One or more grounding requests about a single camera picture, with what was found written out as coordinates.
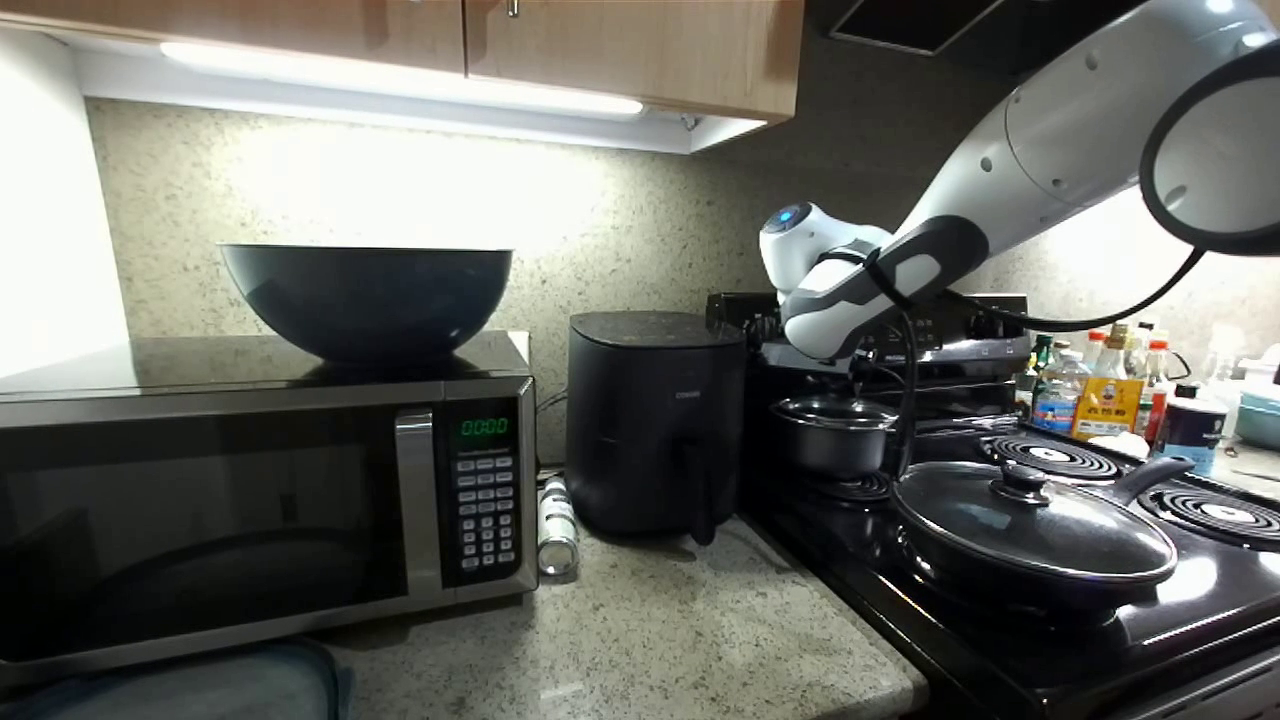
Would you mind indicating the wooden wall cabinet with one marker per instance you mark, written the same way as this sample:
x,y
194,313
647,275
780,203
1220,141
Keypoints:
x,y
625,47

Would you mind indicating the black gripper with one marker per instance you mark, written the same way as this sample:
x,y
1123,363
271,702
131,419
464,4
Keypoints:
x,y
875,367

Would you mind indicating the dark green glass bottle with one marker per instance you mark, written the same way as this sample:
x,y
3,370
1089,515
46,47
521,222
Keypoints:
x,y
1038,367

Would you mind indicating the clear bottle blue label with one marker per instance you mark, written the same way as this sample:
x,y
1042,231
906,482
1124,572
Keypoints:
x,y
1062,400

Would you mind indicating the dark blue bowl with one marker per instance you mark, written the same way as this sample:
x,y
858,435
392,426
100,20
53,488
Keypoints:
x,y
366,301

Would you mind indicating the small glass lid black knob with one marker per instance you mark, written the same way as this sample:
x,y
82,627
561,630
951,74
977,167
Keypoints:
x,y
833,408

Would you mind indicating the grey round plate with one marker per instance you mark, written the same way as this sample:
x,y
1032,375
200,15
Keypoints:
x,y
187,685

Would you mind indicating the clear glass shaker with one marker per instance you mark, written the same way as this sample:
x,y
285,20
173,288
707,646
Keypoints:
x,y
555,526

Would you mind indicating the teal bowl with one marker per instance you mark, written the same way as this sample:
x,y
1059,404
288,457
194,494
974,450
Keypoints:
x,y
1260,419

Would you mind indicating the black electric stove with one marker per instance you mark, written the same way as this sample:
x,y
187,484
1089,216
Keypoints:
x,y
934,643

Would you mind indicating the black range hood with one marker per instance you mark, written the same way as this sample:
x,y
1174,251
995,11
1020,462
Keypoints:
x,y
922,20

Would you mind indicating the white bottle red cap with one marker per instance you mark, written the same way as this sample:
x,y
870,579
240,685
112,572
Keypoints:
x,y
1152,386

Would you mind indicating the small black saucepan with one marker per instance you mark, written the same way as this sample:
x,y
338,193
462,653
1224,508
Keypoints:
x,y
833,450

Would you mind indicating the yellow label bottle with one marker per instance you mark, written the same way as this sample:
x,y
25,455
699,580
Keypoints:
x,y
1107,400

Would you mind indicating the large glass pan lid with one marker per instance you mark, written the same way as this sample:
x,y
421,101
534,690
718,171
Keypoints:
x,y
1025,526

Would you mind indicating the black frying pan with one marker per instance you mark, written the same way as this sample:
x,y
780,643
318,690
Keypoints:
x,y
1032,564

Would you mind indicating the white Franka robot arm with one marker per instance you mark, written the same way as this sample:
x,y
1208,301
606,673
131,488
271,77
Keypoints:
x,y
1064,145

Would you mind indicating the black air fryer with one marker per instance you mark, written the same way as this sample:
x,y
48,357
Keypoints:
x,y
653,426

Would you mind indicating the stainless steel microwave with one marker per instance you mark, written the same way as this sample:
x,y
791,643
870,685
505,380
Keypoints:
x,y
240,522

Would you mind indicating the coil burner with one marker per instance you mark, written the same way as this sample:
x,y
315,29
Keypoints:
x,y
1062,457
1220,515

